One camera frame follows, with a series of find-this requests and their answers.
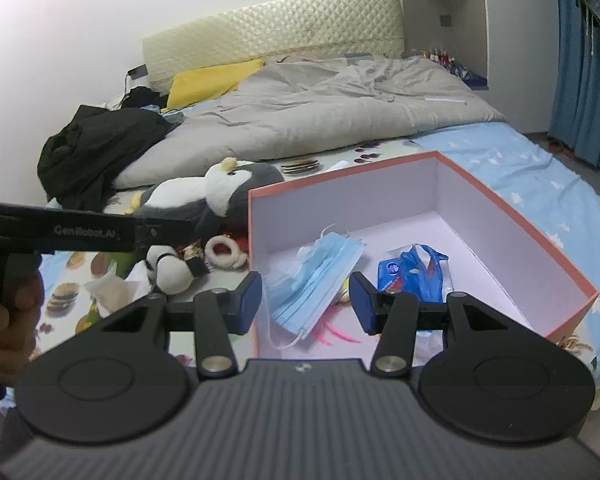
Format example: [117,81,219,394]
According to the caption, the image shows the white wardrobe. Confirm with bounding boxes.
[397,0,561,133]

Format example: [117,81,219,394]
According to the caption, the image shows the yellow pillow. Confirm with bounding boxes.
[161,59,267,113]

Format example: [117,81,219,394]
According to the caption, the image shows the grey duvet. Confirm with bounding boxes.
[112,55,508,191]

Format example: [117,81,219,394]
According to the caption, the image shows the black clothing pile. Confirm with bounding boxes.
[36,105,181,213]

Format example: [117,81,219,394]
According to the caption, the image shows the small panda plush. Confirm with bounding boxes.
[144,244,211,296]

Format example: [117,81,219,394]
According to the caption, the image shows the grey white penguin plush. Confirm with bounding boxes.
[129,157,286,241]

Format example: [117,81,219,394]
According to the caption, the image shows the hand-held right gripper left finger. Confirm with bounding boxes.
[87,271,263,379]

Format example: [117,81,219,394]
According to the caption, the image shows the blue snack bag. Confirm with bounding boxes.
[377,244,453,306]

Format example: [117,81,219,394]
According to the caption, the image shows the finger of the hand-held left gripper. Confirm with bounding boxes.
[134,217,193,251]

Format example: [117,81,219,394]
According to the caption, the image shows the white fluffy ring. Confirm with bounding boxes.
[204,235,251,271]

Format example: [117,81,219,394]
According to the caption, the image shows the row of small bottles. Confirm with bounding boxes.
[412,46,468,73]

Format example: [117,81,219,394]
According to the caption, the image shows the light blue bed sheet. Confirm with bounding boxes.
[415,122,600,386]

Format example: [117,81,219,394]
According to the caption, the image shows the small black cloth bundle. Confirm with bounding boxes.
[120,86,168,110]

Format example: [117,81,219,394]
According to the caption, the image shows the person's left hand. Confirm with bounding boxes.
[0,262,45,363]

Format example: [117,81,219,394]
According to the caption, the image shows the orange cardboard box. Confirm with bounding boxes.
[247,150,600,361]

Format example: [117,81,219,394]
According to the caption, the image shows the cream quilted headboard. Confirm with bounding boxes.
[141,0,405,96]

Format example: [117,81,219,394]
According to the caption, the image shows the white tissue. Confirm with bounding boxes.
[82,260,146,311]

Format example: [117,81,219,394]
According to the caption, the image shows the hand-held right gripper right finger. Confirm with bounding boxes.
[349,272,537,377]

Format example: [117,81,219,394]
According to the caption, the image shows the blue face mask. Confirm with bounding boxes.
[262,224,368,351]

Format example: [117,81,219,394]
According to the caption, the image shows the blue curtain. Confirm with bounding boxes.
[547,0,600,173]

